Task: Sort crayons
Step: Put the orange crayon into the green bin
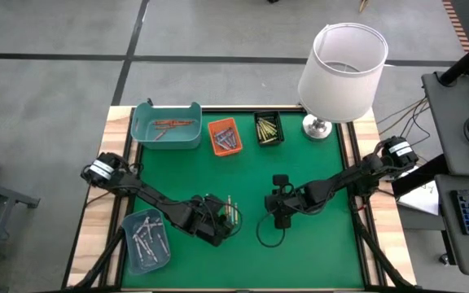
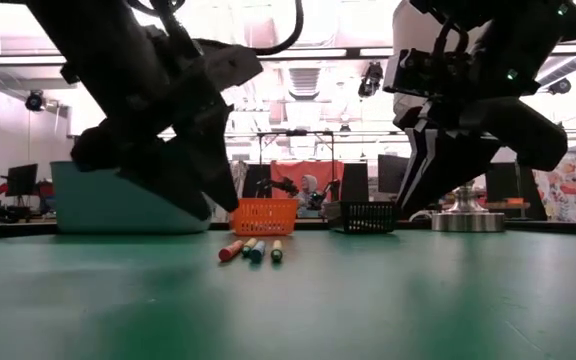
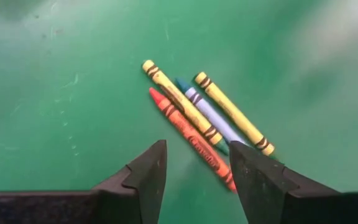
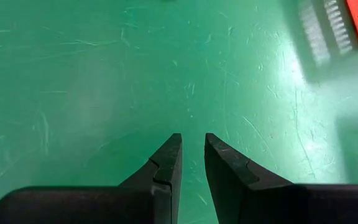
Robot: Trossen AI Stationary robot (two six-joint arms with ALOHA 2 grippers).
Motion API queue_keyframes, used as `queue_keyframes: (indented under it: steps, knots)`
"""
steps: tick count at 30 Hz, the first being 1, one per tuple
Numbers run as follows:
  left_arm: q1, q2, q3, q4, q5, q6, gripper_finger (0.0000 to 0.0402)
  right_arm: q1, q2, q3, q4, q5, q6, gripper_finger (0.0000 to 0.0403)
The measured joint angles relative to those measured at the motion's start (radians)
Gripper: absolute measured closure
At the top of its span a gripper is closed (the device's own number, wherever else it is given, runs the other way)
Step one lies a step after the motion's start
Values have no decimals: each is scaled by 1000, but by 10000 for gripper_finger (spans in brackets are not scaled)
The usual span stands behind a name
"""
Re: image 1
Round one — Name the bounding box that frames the black table frame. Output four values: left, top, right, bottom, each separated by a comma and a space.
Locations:
61, 103, 419, 293

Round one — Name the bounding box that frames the white paper sheet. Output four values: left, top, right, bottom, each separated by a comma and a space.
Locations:
396, 178, 441, 216

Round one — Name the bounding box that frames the small blue-grey plastic bin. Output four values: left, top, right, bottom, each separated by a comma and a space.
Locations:
121, 208, 172, 276

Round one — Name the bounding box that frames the orange black striped strip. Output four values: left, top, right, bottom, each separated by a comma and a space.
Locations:
441, 0, 469, 53

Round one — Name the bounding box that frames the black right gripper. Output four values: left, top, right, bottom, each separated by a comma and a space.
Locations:
264, 173, 315, 230

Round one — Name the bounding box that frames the white-shade silver table lamp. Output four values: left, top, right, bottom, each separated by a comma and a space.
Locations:
297, 22, 390, 140

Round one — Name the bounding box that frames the black mesh basket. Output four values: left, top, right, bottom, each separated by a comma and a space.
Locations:
253, 110, 286, 147

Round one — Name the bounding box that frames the black pole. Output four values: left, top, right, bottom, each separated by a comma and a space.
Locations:
439, 30, 469, 87

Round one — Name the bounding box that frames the black desk leg beam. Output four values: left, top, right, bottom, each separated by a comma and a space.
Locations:
392, 153, 449, 197

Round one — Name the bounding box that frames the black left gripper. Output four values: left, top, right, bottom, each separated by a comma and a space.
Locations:
177, 194, 235, 247

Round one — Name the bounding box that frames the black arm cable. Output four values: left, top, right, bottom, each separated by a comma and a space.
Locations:
255, 211, 287, 248
201, 195, 243, 238

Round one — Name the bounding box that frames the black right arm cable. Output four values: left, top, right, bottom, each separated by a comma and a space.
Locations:
255, 211, 287, 248

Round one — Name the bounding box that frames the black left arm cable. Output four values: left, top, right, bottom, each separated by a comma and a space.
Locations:
201, 195, 243, 238

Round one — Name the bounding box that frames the grey side desk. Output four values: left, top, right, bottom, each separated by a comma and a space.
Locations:
421, 71, 469, 178

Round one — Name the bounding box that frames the large teal plastic bin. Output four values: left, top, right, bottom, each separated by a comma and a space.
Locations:
130, 101, 203, 151

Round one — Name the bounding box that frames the orange mesh basket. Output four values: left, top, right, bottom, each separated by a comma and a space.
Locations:
207, 117, 244, 158

